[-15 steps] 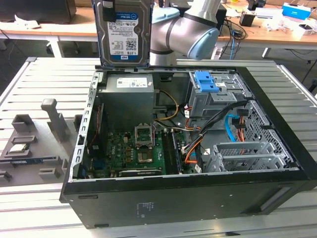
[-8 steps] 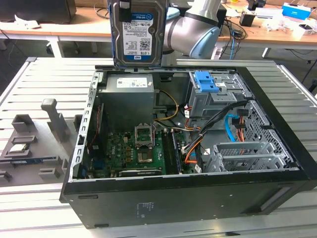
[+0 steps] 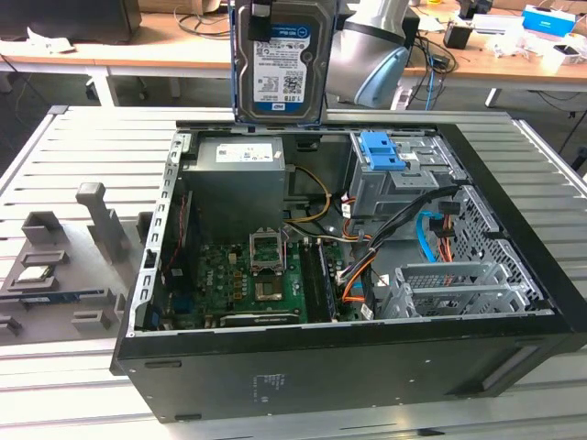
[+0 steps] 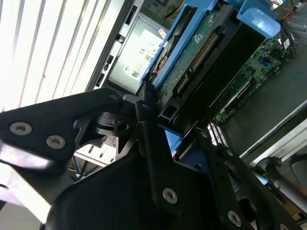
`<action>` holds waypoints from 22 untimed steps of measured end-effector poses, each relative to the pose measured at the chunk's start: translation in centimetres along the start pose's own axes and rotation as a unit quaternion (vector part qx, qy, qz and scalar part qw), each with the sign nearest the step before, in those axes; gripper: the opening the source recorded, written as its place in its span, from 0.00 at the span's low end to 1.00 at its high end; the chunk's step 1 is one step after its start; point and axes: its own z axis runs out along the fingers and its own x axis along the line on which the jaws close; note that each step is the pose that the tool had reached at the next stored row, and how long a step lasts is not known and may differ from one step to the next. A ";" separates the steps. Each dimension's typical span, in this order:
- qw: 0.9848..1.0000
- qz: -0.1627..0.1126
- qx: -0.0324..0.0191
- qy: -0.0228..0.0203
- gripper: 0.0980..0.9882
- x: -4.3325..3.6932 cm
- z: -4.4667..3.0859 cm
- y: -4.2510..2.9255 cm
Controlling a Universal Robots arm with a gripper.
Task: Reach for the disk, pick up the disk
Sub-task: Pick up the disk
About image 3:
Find grey power supply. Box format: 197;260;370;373
181;136;288;248

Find RAM stick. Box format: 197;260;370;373
0;289;105;304

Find wooden desk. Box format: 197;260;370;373
403;3;587;109
0;11;349;109

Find small black box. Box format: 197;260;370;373
442;22;474;50

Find yellow wire bundle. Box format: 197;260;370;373
282;165;333;226

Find black RAM slot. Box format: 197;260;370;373
318;241;344;321
300;240;332;323

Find white flat box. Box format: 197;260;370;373
471;13;523;37

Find blue and white box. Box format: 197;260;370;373
521;4;577;37

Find white papers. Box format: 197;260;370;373
0;26;78;55

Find black graphics card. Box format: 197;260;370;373
218;311;303;328

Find black sleeved cable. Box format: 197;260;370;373
360;184;460;259

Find blue wire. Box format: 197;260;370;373
414;211;440;264

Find orange wire bundle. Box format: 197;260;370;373
340;255;382;304
430;214;456;263

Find black PC case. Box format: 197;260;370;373
108;116;587;425

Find green motherboard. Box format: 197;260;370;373
164;237;368;329

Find blue cable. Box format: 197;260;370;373
423;53;437;112

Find hard disk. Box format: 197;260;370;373
230;0;338;128

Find blue plastic latch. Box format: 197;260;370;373
360;130;408;172

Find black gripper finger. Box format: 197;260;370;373
247;0;274;43

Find grey metal drive cage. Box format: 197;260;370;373
346;131;460;240

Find grey metal disk bay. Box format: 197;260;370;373
375;262;548;321

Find grey parts rack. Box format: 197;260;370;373
0;181;155;339

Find CPU socket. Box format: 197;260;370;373
254;276;285;303

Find metal socket cover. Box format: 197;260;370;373
248;226;289;277

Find silver CPU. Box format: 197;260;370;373
16;264;57;282

